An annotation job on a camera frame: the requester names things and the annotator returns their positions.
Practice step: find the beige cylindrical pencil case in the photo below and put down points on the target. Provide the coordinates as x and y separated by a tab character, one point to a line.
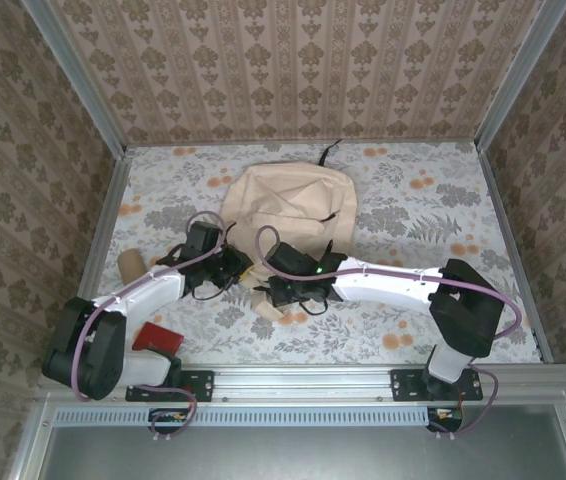
130	265

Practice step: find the red wallet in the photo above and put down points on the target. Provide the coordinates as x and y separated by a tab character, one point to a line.
155	337

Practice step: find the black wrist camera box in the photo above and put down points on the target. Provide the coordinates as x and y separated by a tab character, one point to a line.
205	236
290	259

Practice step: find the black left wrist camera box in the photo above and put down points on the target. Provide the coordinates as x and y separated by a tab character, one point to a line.
205	236

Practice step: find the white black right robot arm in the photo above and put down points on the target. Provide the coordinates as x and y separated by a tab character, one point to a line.
388	287

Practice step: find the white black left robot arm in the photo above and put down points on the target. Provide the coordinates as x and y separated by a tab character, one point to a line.
153	292

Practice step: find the aluminium front frame rail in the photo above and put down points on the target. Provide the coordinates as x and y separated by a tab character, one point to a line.
303	382

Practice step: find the beige canvas backpack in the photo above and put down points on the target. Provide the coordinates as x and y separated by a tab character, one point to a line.
288	200

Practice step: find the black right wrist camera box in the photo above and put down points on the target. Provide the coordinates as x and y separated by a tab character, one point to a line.
290	259

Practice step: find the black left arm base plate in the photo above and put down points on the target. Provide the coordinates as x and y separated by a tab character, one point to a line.
203	385

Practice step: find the aluminium frame post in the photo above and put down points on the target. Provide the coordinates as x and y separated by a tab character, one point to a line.
78	80
518	75

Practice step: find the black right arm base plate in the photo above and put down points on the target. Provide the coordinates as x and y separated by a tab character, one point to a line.
405	385

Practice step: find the grey sheet metal panel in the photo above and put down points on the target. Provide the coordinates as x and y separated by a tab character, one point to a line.
288	455

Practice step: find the aluminium side rail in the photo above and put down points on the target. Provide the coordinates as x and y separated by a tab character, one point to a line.
508	225
95	225

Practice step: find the floral tablecloth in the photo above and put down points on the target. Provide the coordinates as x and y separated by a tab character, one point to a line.
313	345

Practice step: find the small controller board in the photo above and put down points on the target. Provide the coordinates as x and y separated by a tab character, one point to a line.
445	419
168	419

